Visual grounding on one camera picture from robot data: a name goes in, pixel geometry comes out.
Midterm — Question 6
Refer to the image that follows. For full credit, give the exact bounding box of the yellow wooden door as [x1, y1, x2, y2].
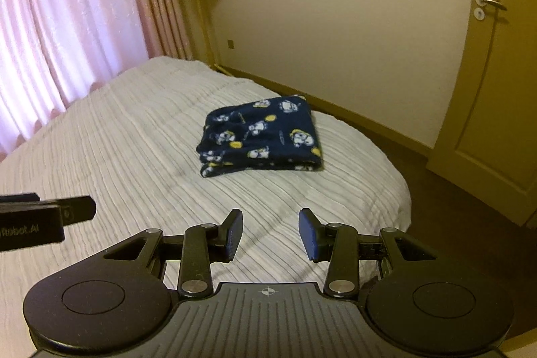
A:
[427, 0, 536, 229]

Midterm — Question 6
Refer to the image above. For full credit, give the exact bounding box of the pink window curtain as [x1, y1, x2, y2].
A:
[1, 0, 193, 155]

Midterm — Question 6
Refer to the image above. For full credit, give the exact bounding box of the white ribbed bedspread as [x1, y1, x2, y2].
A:
[1, 57, 411, 357]

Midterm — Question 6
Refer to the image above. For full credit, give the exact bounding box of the round door lock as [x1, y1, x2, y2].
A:
[473, 7, 485, 21]

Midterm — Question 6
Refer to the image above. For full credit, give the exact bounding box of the silver door handle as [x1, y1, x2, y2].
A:
[475, 0, 507, 11]

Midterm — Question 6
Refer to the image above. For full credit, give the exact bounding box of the navy patterned fleece garment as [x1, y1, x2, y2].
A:
[197, 95, 322, 178]

